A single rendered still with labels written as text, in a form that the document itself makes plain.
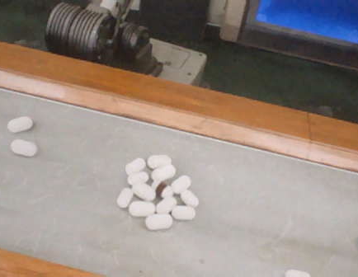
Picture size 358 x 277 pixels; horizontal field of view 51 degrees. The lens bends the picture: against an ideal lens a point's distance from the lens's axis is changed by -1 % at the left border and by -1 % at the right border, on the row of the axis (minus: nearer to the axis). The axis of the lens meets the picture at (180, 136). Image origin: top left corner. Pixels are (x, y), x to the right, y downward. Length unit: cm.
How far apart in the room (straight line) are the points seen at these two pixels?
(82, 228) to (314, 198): 35
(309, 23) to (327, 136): 45
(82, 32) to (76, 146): 33
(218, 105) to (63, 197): 32
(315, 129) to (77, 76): 44
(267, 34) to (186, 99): 43
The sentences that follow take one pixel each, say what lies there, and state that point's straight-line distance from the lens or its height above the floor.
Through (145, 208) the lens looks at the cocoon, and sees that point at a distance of 52.
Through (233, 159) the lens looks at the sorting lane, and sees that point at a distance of 64.
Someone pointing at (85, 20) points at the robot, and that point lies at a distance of 89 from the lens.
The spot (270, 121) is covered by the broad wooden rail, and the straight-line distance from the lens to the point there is 70.
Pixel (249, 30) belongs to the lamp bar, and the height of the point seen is 105.
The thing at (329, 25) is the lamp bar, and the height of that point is 107.
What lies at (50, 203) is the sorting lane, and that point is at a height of 74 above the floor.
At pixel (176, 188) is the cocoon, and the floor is 76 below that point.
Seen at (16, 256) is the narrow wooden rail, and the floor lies 77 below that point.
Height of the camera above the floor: 116
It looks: 41 degrees down
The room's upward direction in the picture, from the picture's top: 11 degrees clockwise
